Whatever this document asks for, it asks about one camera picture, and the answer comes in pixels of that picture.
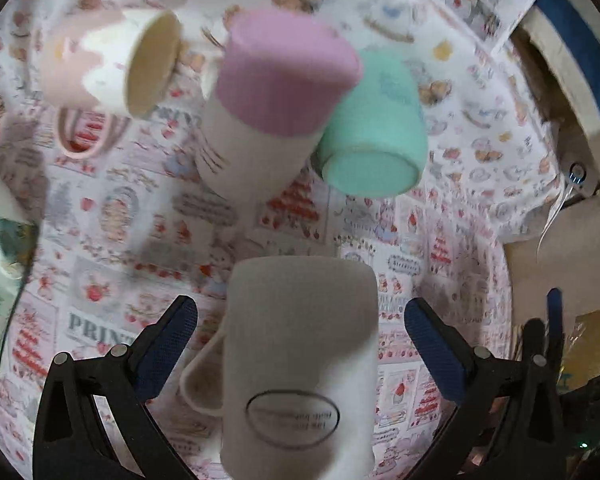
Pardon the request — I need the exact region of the white mug with oval label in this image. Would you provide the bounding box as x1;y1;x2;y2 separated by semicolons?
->
180;256;378;479

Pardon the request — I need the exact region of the baby bear printed tablecloth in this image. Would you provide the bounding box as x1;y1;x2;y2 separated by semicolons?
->
0;0;559;479

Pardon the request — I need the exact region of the white round smart device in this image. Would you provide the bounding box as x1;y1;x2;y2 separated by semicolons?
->
558;152;600;200

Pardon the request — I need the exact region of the mint green mug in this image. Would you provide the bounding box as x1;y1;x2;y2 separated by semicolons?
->
311;50;428;198

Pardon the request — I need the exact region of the pink polka dot mug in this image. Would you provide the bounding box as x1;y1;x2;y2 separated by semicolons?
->
40;9;181;159

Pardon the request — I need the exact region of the pink and white tumbler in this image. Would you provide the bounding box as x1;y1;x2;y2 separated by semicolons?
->
196;8;363;206

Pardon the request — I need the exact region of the white cable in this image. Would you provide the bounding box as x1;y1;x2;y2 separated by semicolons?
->
535;179;579;264

